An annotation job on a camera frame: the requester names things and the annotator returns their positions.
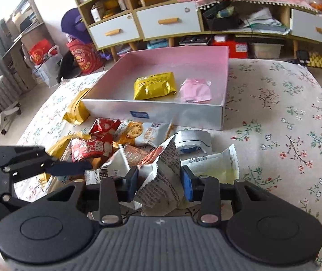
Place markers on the green blue fuzzy item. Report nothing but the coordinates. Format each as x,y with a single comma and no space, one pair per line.
226,11

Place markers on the yellow gold snack packet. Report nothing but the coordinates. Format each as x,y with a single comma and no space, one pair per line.
76,110

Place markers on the blue lid storage box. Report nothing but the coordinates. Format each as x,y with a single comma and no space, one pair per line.
157,44

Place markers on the yellow round tin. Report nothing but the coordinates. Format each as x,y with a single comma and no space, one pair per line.
110,5

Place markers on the black keyboard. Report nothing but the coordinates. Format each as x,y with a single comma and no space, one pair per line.
194,40

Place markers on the pink cardboard box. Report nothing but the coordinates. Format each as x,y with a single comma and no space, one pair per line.
161,62

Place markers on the yellow egg tray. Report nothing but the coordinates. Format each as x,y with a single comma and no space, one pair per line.
320,61

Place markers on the white pale green snack packet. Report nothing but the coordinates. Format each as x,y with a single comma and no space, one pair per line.
214,166

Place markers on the clear orange snack packet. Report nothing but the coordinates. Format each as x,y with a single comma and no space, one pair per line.
134,153

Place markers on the white red printed snack packet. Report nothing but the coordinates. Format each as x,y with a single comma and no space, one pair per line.
161,180

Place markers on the pink snack packet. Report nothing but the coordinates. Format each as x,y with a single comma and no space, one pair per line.
196,90

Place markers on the white lotus root chips packet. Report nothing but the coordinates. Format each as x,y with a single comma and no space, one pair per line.
141,134

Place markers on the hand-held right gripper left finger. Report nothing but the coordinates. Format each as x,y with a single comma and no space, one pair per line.
134,183

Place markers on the clear beige storage box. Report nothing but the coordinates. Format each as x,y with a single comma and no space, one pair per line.
264,50

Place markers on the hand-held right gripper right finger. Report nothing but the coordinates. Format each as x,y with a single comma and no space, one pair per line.
187,185

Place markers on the red gift box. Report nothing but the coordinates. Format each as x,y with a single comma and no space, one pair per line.
40,52

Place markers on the white shopping bag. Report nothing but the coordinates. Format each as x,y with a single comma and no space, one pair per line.
46,72

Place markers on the pile of papers and envelopes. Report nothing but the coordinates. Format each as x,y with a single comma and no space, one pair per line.
262,19

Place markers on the small white carton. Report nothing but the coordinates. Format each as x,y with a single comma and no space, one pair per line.
96,14

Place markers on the white dark lettered snack packet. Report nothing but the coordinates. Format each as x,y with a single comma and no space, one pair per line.
104,170

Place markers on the silver white snack packet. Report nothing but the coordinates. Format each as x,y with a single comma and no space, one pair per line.
193,141

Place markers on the black tray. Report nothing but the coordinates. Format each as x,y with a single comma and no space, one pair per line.
223,22

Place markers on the gold snack bar packet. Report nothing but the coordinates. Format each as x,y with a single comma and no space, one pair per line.
57,146

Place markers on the red printed bag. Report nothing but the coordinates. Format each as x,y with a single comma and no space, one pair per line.
83,58

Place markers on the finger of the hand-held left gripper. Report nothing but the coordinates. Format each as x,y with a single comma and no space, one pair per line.
70,168
9,199

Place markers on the purple plush toy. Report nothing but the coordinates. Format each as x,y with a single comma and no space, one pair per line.
74,24

